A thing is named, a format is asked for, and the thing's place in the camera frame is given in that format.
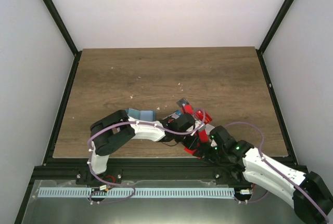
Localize large red card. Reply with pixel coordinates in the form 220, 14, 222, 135
198, 129, 210, 143

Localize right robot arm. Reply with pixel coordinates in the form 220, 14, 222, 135
198, 125, 332, 223

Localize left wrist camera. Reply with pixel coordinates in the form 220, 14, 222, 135
194, 120, 206, 132

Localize dark grey credit card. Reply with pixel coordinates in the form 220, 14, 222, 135
176, 98, 189, 108

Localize light blue slotted cable duct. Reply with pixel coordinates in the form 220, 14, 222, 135
37, 187, 235, 199

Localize red card with black stripe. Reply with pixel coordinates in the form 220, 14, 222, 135
184, 146, 202, 159

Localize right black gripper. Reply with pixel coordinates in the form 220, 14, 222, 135
193, 141, 226, 167

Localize white card with black stripe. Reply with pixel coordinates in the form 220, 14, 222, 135
163, 113, 179, 123

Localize red card upper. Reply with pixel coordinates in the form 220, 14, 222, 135
181, 104, 194, 115

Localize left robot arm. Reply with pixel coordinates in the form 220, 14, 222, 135
87, 110, 204, 185

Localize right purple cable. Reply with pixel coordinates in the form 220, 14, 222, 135
223, 122, 330, 223

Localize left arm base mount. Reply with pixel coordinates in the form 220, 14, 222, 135
75, 171, 121, 186

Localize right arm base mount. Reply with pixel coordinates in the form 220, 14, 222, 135
213, 167, 253, 187

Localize teal leather card holder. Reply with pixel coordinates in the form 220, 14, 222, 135
125, 108, 156, 122

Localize dark red credit card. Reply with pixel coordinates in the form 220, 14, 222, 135
195, 110, 212, 124

